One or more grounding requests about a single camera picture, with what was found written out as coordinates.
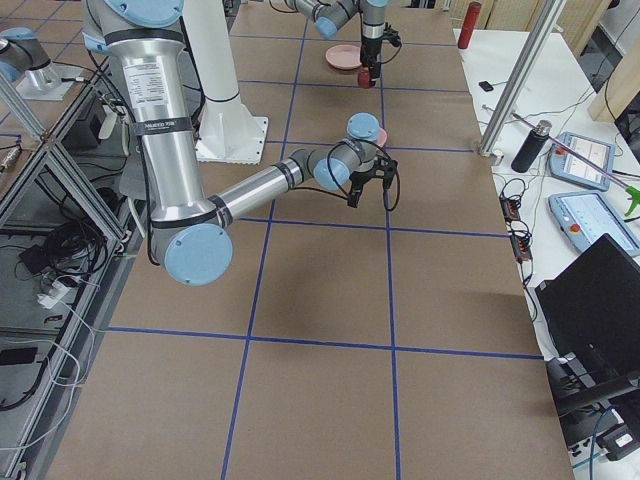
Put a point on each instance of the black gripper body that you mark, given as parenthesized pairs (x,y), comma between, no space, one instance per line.
(370,50)
(360,176)

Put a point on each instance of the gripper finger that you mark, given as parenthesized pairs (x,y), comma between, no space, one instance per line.
(355,192)
(375,68)
(365,68)

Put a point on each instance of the red apple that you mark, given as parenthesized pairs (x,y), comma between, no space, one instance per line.
(364,79)

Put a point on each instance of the pink bowl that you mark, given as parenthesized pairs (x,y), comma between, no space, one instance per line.
(382,137)

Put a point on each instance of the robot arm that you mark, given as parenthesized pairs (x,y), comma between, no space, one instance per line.
(330,18)
(185,107)

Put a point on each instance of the pink plate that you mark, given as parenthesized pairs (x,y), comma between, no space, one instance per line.
(343,57)

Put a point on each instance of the red bottle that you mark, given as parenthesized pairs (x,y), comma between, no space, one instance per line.
(468,25)

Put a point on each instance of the small black device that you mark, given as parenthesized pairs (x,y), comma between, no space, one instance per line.
(486,86)

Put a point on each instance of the orange black usb hub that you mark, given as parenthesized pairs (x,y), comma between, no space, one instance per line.
(519,233)

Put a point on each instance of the black water bottle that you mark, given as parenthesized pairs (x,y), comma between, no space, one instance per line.
(531,147)

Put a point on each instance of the far teach pendant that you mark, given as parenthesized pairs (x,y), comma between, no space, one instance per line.
(567,167)

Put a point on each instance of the teach pendant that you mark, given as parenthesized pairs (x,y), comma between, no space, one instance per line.
(567,167)
(585,216)

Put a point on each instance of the near teach pendant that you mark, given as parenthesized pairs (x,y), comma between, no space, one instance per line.
(585,216)

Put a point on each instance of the black laptop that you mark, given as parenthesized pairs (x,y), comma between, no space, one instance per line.
(592,311)

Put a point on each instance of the white camera mast base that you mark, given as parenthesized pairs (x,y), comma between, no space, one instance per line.
(228,132)

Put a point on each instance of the aluminium frame post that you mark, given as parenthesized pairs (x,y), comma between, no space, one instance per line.
(524,64)

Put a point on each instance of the green handled grabber tool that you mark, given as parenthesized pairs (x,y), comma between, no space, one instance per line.
(632,192)

